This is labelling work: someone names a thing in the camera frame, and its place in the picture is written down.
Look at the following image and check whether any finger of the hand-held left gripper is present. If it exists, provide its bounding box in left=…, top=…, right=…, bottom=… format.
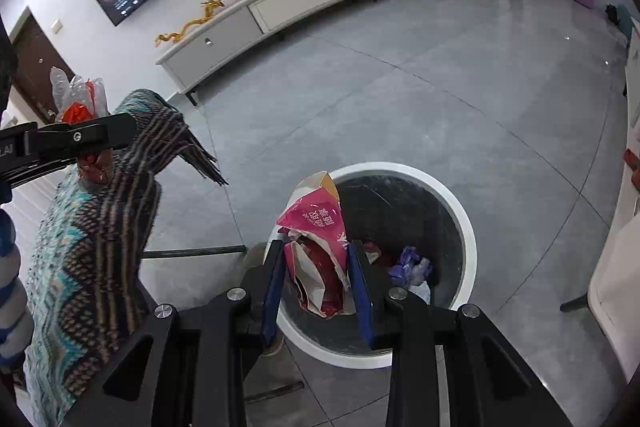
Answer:
left=24, top=112, right=139, bottom=158
left=7, top=152, right=81, bottom=190

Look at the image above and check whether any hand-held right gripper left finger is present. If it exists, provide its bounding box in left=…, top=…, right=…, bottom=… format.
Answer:
left=60, top=238, right=287, bottom=427

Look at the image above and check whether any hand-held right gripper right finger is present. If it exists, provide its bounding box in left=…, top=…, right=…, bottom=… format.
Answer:
left=347, top=239, right=573, bottom=427

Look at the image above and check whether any clear plastic red wrapper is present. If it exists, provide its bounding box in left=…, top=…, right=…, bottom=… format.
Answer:
left=50, top=67, right=116, bottom=185

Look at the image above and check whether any purple wrapper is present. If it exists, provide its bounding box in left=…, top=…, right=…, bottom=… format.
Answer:
left=389, top=246, right=432, bottom=290

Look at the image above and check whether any red white packaging bag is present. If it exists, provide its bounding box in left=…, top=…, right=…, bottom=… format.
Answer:
left=276, top=171, right=357, bottom=319

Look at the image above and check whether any white round trash bin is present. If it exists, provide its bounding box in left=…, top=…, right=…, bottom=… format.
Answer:
left=267, top=162, right=477, bottom=370

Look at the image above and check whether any brown wooden door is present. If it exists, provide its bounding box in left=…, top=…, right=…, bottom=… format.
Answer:
left=10, top=7, right=76, bottom=118

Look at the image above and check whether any zigzag patterned blanket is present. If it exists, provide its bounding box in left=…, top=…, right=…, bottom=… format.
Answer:
left=22, top=89, right=228, bottom=427

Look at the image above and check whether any long golden dragon ornament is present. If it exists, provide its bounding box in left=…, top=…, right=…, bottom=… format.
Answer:
left=154, top=0, right=236, bottom=46

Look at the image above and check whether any white table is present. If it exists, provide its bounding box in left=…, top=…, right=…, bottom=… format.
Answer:
left=560, top=17, right=640, bottom=388

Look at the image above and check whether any black metal table frame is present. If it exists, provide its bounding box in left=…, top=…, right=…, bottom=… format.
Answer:
left=142, top=246, right=248, bottom=260

